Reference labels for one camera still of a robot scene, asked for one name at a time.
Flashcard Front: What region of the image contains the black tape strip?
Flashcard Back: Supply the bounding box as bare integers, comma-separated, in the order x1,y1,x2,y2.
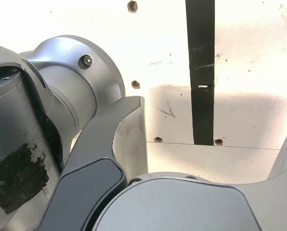
185,0,216,146

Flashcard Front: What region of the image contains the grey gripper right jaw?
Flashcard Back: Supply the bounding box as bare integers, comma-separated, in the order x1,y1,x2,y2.
92,128,287,231

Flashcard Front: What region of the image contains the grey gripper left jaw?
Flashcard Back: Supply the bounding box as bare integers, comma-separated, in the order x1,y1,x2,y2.
37,95,149,231

